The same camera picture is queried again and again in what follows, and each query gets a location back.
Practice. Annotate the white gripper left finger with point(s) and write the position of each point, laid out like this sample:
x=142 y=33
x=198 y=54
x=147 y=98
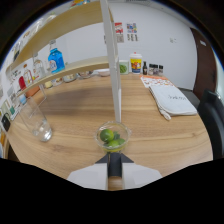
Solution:
x=90 y=176

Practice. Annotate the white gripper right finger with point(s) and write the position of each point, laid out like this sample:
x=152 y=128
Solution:
x=140 y=176

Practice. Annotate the clear drinking glass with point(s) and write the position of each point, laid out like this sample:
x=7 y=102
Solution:
x=38 y=125

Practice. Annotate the black chair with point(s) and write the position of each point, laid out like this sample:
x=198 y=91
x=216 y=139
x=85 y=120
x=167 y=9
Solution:
x=213 y=123

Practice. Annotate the orange printed paper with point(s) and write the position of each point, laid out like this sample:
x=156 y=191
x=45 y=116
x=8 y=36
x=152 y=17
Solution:
x=153 y=80

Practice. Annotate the black bag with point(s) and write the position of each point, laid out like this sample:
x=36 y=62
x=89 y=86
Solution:
x=5 y=122

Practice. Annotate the blue rimmed plate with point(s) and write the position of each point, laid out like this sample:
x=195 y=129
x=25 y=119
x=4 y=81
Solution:
x=69 y=78

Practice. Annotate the white bowl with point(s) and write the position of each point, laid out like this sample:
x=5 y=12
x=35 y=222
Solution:
x=104 y=72
x=85 y=74

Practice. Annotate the small dark bottle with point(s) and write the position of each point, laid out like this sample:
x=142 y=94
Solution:
x=145 y=69

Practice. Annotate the spice jars set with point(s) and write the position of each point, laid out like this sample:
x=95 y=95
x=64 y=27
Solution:
x=155 y=70

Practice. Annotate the green white box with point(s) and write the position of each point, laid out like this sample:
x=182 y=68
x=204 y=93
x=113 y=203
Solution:
x=124 y=68

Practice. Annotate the clear bottle orange cap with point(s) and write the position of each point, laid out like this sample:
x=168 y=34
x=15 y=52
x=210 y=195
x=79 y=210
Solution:
x=27 y=76

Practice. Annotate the blue liquid bottle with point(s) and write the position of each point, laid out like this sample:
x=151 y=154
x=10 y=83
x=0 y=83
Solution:
x=56 y=60

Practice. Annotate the brown door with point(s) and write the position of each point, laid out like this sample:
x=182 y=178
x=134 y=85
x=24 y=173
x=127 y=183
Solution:
x=203 y=63

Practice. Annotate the white frame wooden shelf rack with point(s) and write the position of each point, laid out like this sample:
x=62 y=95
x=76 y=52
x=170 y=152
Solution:
x=113 y=60

